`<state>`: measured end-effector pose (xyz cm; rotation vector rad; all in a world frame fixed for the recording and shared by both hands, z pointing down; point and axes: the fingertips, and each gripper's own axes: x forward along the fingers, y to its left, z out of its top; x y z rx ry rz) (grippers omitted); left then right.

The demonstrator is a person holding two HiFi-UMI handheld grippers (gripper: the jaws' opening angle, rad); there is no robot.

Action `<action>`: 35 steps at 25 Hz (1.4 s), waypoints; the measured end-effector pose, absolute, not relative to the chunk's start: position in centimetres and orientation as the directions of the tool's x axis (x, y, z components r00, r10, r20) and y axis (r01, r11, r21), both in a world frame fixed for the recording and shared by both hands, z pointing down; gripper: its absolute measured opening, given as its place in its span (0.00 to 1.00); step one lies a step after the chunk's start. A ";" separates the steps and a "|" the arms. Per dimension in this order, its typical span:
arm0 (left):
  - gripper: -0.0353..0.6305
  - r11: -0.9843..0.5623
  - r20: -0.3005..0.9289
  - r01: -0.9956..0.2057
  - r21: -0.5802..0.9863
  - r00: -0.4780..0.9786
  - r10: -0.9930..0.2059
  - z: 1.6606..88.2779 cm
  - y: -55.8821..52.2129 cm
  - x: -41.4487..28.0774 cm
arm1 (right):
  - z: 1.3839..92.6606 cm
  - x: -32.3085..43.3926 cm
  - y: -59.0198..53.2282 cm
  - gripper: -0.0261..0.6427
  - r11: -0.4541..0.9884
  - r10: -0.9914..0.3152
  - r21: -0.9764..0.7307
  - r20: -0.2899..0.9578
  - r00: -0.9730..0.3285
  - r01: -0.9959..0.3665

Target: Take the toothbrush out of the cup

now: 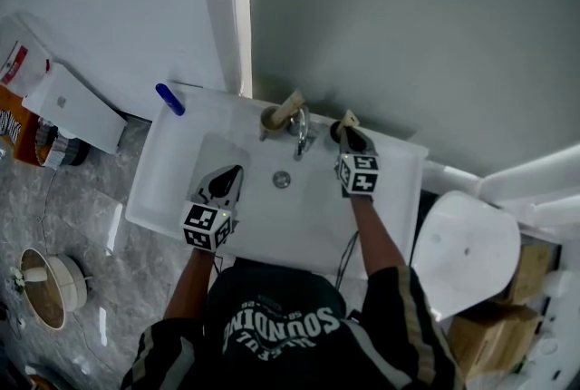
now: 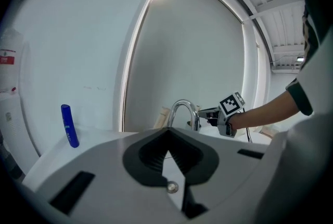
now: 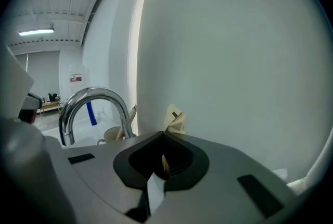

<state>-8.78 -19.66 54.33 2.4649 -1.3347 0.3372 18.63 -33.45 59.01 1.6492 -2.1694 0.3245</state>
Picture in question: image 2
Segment wide grey roller blind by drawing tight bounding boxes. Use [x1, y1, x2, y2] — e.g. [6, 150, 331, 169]
[124, 0, 261, 133]

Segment white water dispenser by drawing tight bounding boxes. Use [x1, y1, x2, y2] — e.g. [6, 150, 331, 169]
[0, 91, 40, 177]

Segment black shirt with striped sleeves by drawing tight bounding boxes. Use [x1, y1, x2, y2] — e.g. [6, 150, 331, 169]
[286, 0, 333, 117]

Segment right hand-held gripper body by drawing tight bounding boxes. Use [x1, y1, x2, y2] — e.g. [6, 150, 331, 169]
[217, 91, 246, 138]

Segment chrome sink drain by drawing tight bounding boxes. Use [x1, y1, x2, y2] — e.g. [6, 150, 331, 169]
[166, 180, 180, 194]

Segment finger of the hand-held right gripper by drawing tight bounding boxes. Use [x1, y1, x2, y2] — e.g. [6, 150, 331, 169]
[199, 106, 221, 120]

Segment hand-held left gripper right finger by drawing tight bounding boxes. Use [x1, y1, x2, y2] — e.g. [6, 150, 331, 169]
[168, 128, 270, 224]

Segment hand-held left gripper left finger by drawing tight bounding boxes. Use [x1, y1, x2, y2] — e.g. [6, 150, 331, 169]
[33, 128, 190, 224]

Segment white sink vanity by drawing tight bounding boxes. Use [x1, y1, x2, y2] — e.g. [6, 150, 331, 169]
[22, 123, 276, 208]

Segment chrome faucet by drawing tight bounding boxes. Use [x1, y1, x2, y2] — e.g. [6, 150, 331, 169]
[169, 99, 200, 131]

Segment clear water jug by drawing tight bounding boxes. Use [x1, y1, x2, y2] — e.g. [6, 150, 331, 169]
[0, 27, 25, 95]

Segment person's right forearm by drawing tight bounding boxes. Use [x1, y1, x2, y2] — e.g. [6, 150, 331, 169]
[230, 91, 297, 132]

